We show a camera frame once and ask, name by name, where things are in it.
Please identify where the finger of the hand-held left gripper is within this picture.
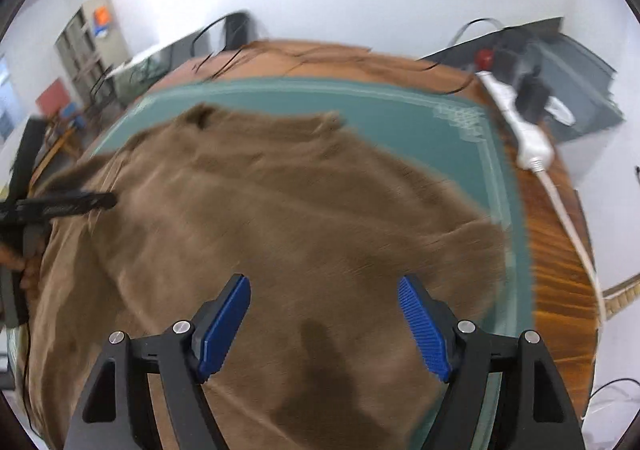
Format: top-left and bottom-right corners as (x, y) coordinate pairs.
(16, 190), (119, 223)

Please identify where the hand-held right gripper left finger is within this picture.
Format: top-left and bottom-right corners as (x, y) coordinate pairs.
(65, 273), (252, 450)

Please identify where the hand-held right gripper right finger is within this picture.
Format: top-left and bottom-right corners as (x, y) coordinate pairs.
(397, 275), (586, 450)

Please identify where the brown fleece sweater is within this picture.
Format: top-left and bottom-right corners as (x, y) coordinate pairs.
(20, 102), (512, 450)

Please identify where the blue chair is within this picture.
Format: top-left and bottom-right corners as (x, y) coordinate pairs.
(56, 102), (84, 131)

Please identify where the red panel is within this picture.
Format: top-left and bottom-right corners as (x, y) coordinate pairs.
(35, 82), (69, 119)

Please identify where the glass table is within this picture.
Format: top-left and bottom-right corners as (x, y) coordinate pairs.
(104, 37), (202, 96)

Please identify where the green table mat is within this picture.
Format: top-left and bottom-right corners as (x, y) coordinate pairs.
(10, 77), (537, 450)

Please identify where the black mesh chair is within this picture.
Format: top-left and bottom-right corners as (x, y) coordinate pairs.
(192, 11), (257, 76)

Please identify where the long black cable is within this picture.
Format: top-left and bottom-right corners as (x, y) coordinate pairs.
(200, 42), (472, 96)

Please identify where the black adapter cable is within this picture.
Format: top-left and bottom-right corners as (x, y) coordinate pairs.
(449, 18), (507, 47)

